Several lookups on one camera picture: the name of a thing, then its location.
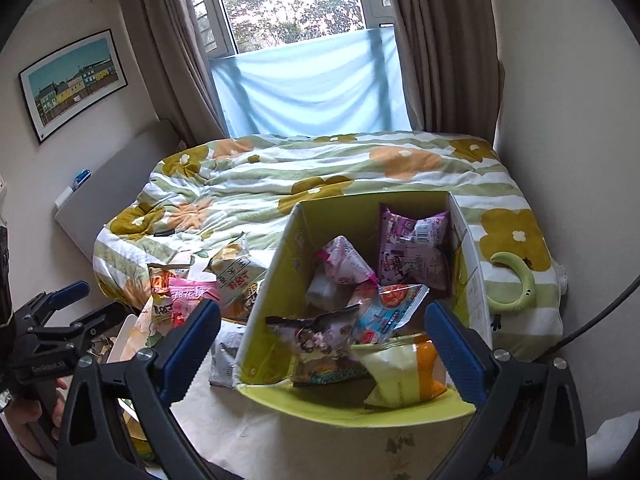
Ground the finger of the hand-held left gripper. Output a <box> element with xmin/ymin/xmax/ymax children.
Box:
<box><xmin>30</xmin><ymin>302</ymin><xmax>127</xmax><ymax>342</ymax></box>
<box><xmin>34</xmin><ymin>280</ymin><xmax>91</xmax><ymax>314</ymax></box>

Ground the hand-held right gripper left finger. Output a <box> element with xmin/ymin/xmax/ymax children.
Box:
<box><xmin>57</xmin><ymin>300</ymin><xmax>222</xmax><ymax>480</ymax></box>

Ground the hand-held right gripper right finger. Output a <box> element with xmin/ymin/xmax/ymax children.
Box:
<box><xmin>424</xmin><ymin>300</ymin><xmax>588</xmax><ymax>480</ymax></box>

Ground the yellow orange snack packet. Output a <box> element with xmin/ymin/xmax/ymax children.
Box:
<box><xmin>350</xmin><ymin>334</ymin><xmax>449</xmax><ymax>409</ymax></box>

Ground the blue orange snack packet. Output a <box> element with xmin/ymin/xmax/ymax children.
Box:
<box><xmin>350</xmin><ymin>284</ymin><xmax>431</xmax><ymax>346</ymax></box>

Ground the yellow-green cardboard box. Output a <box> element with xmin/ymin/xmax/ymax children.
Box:
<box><xmin>235</xmin><ymin>190</ymin><xmax>493</xmax><ymax>428</ymax></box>

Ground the purple snack packet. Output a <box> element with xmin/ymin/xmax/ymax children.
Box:
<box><xmin>377</xmin><ymin>202</ymin><xmax>452</xmax><ymax>292</ymax></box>

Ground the dark cartoon snack packet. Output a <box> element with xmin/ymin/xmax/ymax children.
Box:
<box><xmin>265</xmin><ymin>304</ymin><xmax>375</xmax><ymax>387</ymax></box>

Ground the pale pink snack packet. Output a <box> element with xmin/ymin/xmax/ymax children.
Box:
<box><xmin>306</xmin><ymin>235</ymin><xmax>379</xmax><ymax>311</ymax></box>

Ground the person's left hand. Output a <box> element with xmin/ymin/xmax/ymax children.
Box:
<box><xmin>10</xmin><ymin>379</ymin><xmax>68</xmax><ymax>441</ymax></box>

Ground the grey white snack packet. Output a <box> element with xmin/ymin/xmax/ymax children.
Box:
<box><xmin>209</xmin><ymin>319</ymin><xmax>249</xmax><ymax>389</ymax></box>

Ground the bright pink snack packet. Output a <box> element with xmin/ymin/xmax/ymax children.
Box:
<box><xmin>167</xmin><ymin>277</ymin><xmax>222</xmax><ymax>333</ymax></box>

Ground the black gold snack packet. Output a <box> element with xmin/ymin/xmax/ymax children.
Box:
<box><xmin>239</xmin><ymin>280</ymin><xmax>265</xmax><ymax>320</ymax></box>

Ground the gold snack packet white label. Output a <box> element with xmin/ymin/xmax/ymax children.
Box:
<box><xmin>206</xmin><ymin>239</ymin><xmax>269</xmax><ymax>307</ymax></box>

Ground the green crescent plush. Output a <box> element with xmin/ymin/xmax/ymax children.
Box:
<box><xmin>487</xmin><ymin>251</ymin><xmax>539</xmax><ymax>314</ymax></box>

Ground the grey headboard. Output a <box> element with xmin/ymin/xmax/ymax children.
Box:
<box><xmin>54</xmin><ymin>119</ymin><xmax>182</xmax><ymax>266</ymax></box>

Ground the floral tablecloth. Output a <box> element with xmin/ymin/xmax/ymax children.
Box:
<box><xmin>165</xmin><ymin>310</ymin><xmax>476</xmax><ymax>480</ymax></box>

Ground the framed picture of houses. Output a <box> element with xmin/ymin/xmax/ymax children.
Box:
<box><xmin>18</xmin><ymin>28</ymin><xmax>129</xmax><ymax>146</ymax></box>

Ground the floral striped blanket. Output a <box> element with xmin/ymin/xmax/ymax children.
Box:
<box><xmin>91</xmin><ymin>131</ymin><xmax>571</xmax><ymax>361</ymax></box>

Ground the brown curtain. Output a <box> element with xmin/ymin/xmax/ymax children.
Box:
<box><xmin>382</xmin><ymin>0</ymin><xmax>506</xmax><ymax>153</ymax></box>
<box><xmin>131</xmin><ymin>0</ymin><xmax>231</xmax><ymax>143</ymax></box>

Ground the light blue cloth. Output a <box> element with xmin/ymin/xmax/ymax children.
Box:
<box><xmin>210</xmin><ymin>25</ymin><xmax>413</xmax><ymax>138</ymax></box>

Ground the window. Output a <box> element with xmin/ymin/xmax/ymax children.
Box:
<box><xmin>180</xmin><ymin>0</ymin><xmax>396</xmax><ymax>58</ymax></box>

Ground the black cable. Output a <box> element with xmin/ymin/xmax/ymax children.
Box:
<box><xmin>547</xmin><ymin>255</ymin><xmax>640</xmax><ymax>356</ymax></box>

